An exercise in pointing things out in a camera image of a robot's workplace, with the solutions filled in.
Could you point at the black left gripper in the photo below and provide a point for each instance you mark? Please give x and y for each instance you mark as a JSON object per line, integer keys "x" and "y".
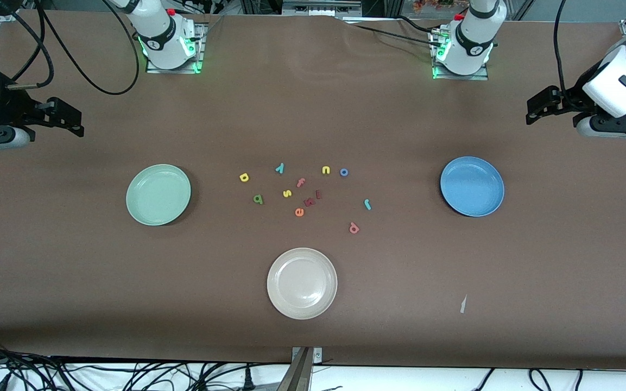
{"x": 577, "y": 98}

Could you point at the orange artificial flowers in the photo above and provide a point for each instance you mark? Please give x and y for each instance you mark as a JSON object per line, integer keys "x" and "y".
{"x": 432, "y": 4}

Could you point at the silver metal bracket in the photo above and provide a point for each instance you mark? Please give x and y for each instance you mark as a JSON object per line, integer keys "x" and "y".
{"x": 317, "y": 355}

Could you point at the silver electronics box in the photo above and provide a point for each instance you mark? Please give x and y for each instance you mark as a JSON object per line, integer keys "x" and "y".
{"x": 321, "y": 6}

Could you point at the red foam letter k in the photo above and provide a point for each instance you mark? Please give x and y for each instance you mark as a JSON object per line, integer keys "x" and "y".
{"x": 309, "y": 202}

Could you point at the small white tape scrap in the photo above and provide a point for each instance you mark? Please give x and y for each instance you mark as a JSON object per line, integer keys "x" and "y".
{"x": 463, "y": 305}

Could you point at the green plate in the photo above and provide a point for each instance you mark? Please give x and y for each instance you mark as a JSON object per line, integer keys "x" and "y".
{"x": 158, "y": 195}

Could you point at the beige plate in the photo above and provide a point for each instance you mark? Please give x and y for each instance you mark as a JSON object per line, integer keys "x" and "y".
{"x": 302, "y": 283}

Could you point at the salmon foam letter p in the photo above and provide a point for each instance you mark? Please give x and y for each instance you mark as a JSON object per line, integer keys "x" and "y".
{"x": 352, "y": 230}

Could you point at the aluminium mounting post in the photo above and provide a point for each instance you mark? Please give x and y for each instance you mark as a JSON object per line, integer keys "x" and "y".
{"x": 296, "y": 377}

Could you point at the brown table cover sheet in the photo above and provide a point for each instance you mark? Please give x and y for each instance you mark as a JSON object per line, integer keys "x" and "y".
{"x": 312, "y": 108}

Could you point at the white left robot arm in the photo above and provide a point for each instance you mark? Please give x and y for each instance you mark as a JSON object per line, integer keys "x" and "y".
{"x": 470, "y": 43}

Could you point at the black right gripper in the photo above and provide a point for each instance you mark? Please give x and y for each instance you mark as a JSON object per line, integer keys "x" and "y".
{"x": 7, "y": 107}

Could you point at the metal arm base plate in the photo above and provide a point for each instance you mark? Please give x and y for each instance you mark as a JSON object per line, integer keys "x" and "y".
{"x": 484, "y": 75}
{"x": 200, "y": 54}

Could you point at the blue plate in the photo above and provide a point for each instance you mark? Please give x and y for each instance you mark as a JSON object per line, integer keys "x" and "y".
{"x": 472, "y": 187}

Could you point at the black power plug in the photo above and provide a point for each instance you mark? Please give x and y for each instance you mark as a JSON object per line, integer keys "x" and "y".
{"x": 247, "y": 379}

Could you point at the green foam letter q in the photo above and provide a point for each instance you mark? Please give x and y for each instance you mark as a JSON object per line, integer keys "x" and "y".
{"x": 259, "y": 200}

